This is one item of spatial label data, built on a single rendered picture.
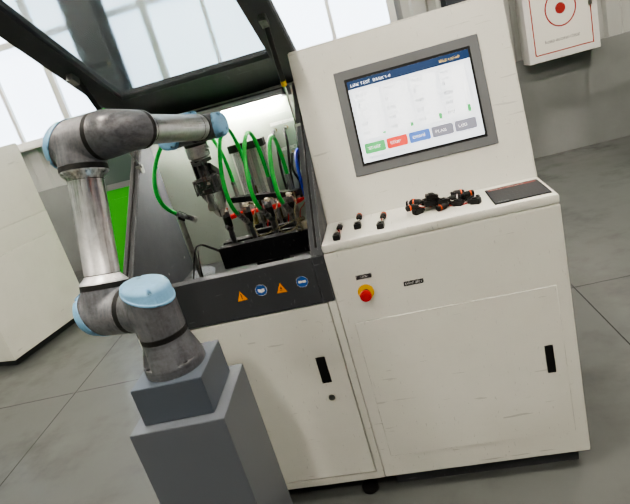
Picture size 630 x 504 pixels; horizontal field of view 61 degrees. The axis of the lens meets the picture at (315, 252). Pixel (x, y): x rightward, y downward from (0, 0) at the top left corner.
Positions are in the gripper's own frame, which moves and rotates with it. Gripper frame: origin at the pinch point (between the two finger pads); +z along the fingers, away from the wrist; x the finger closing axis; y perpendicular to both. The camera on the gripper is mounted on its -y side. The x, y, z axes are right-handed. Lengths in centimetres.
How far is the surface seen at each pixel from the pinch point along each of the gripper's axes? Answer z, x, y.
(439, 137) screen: -6, 78, -4
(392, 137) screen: -10, 63, -5
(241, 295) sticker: 23.2, 5.6, 21.9
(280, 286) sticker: 22.9, 18.9, 21.9
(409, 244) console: 18, 61, 22
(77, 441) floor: 110, -132, -40
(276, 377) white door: 55, 8, 22
